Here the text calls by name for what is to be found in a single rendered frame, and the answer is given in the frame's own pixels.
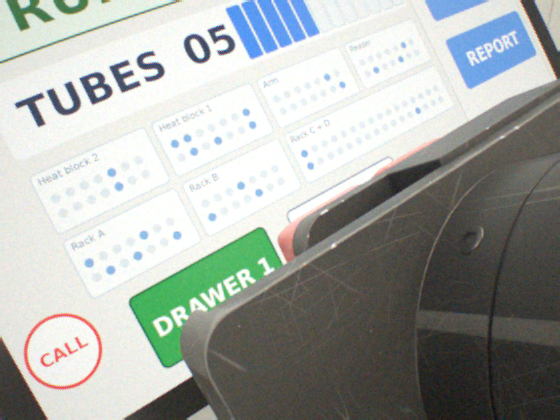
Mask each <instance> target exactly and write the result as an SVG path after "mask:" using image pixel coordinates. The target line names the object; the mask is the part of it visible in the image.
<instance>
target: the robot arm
mask: <svg viewBox="0 0 560 420"><path fill-rule="evenodd" d="M277 242H278V245H279V247H280V249H281V251H282V254H283V256H284V258H285V260H286V262H287V263H285V264H284V265H282V266H281V267H279V268H277V269H276V270H274V271H273V272H271V273H269V274H268V275H266V276H264V277H263V278H261V279H260V280H258V281H256V282H255V283H253V284H252V285H250V286H248V287H247V288H245V289H244V290H242V291H240V292H239V293H237V294H235V295H234V296H232V297H231V298H229V299H227V300H226V301H224V302H223V303H221V304H219V305H218V306H216V307H215V308H213V309H212V310H210V311H209V312H204V311H201V310H199V309H195V310H193V312H192V313H191V314H190V316H189V317H188V319H187V320H186V321H185V323H184V325H183V328H182V331H181V335H180V351H181V355H182V358H183V361H184V363H185V364H186V366H187V368H188V370H189V372H190V373H191V374H192V376H193V378H194V380H195V382H196V383H197V385H198V387H199V389H200V391H201V393H202V394H203V396H204V397H205V399H206V401H207V402H208V404H209V406H210V408H211V410H212V412H213V413H214V415H215V416H216V418H217V420H560V79H559V78H558V79H556V80H554V81H551V82H550V83H547V84H544V85H540V86H538V87H535V88H534V89H531V90H529V91H527V92H526V91H524V92H522V93H519V94H518V95H515V96H513V97H510V98H509V99H505V100H503V101H501V102H500V103H499V104H497V105H495V106H494V107H492V108H490V109H489V110H488V111H484V112H483V113H481V114H479V115H477V117H475V118H473V119H472V120H470V121H468V122H467V123H465V124H464V125H462V126H461V127H460V126H459V127H457V128H456V129H454V130H452V131H450V132H449V133H448V134H446V135H445V136H443V137H441V138H436V139H433V140H431V141H428V142H426V143H424V144H422V145H421V146H419V147H417V148H416V149H415V148H414V149H412V150H410V151H409V152H407V153H405V154H403V155H402V156H400V157H398V158H397V159H395V160H394V161H392V162H391V163H389V164H387V165H386V166H384V167H382V168H380V169H379V170H378V171H377V172H376V173H375V174H374V176H373V177H372V178H371V179H370V180H368V181H366V182H365V183H363V184H359V185H355V186H352V187H350V188H348V189H346V190H344V191H343V192H341V193H339V194H338V195H336V196H334V197H332V198H331V199H329V200H327V201H326V202H324V203H322V204H320V205H319V206H317V207H315V208H313V209H312V210H310V211H308V212H307V213H305V214H303V215H301V216H300V217H298V218H296V219H295V220H293V221H292V222H291V223H290V224H288V225H287V226H286V227H285V228H284V229H283V230H282V231H281V232H280V234H279V235H278V237H277Z"/></svg>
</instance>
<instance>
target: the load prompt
mask: <svg viewBox="0 0 560 420"><path fill-rule="evenodd" d="M182 1H185V0H0V65H2V64H3V63H6V62H9V61H12V60H15V59H18V58H20V57H23V56H26V55H29V54H32V53H35V52H37V51H40V50H44V49H47V48H49V47H52V46H55V45H57V44H59V43H61V42H64V41H67V40H70V39H73V38H75V37H79V36H82V35H85V34H88V33H90V32H93V31H97V30H100V29H103V28H106V27H108V26H111V25H115V24H118V23H121V22H124V21H127V20H130V19H133V18H135V17H137V16H140V15H142V14H145V13H149V12H152V11H154V10H157V9H160V8H163V7H167V6H170V5H173V4H176V3H179V2H182Z"/></svg>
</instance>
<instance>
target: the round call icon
mask: <svg viewBox="0 0 560 420"><path fill-rule="evenodd" d="M5 337H6V338H7V340H8V342H9V344H10V345H11V347H12V348H13V350H14V352H15V355H16V357H17V359H18V360H19V362H20V364H21V366H22V368H23V369H24V370H25V372H26V374H27V375H28V377H29V379H30V381H31V383H32V384H33V386H34V388H35V389H36V390H37V392H38V394H39V396H40V398H41V399H42V401H43V404H44V405H45V407H49V406H51V405H53V403H55V402H57V401H60V400H61V399H62V398H64V397H66V396H67V395H70V394H71V393H73V392H75V391H76V390H78V389H79V388H82V387H84V386H85V385H87V384H88V383H89V382H91V381H94V380H96V379H98V377H100V376H102V375H103V374H105V373H108V372H110V371H111V370H112V369H114V368H116V367H117V366H119V363H118V361H117V359H115V357H114V355H113V353H112V351H111V349H110V348H109V346H108V344H107V342H106V340H105V338H104V337H103V335H102V333H101V331H100V329H99V327H98V326H97V324H96V323H95V321H94V319H93V317H92V316H91V314H90V312H89V310H88V308H87V306H86V305H85V303H84V301H83V299H82V297H81V296H80V297H78V298H77V299H75V300H73V301H71V302H69V303H68V304H64V305H62V306H60V307H59V308H57V309H56V310H54V311H52V312H50V313H48V314H47V315H43V316H42V317H40V318H39V319H37V320H35V321H33V322H31V323H30V324H28V325H27V324H26V325H25V326H23V327H22V328H20V329H18V330H16V331H15V332H13V333H12V332H11V333H9V335H7V336H5Z"/></svg>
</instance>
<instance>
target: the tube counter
mask: <svg viewBox="0 0 560 420"><path fill-rule="evenodd" d="M406 6H407V4H406V2H405V0H236V1H232V2H227V3H224V4H221V5H218V6H215V7H212V8H210V9H207V10H204V11H201V12H198V13H195V14H192V15H189V16H185V17H182V18H179V19H176V20H173V21H170V22H168V23H167V24H168V25H167V26H168V28H169V30H170V32H171V34H172V35H173V37H174V39H175V41H176V43H177V45H178V47H179V49H180V51H181V54H182V56H183V58H184V60H185V62H186V64H187V66H188V68H189V70H190V72H191V73H192V75H193V76H194V78H195V80H196V82H197V84H198V86H199V85H202V84H204V83H207V82H209V81H212V80H214V79H216V78H218V77H221V76H223V75H226V74H228V73H231V72H233V71H236V70H238V69H241V68H243V67H246V66H249V65H251V64H254V63H256V62H259V61H261V60H264V59H266V58H269V57H271V56H274V55H276V54H279V53H284V52H286V51H289V50H291V49H294V48H296V47H299V46H301V45H304V44H306V43H309V42H312V41H314V40H317V39H318V38H321V37H323V36H326V35H331V34H333V33H336V32H338V31H341V30H343V29H346V28H348V27H351V26H353V25H356V24H360V23H362V22H365V21H367V20H370V19H373V18H375V17H378V16H380V15H385V14H387V13H389V12H392V11H394V10H397V9H399V8H404V7H406Z"/></svg>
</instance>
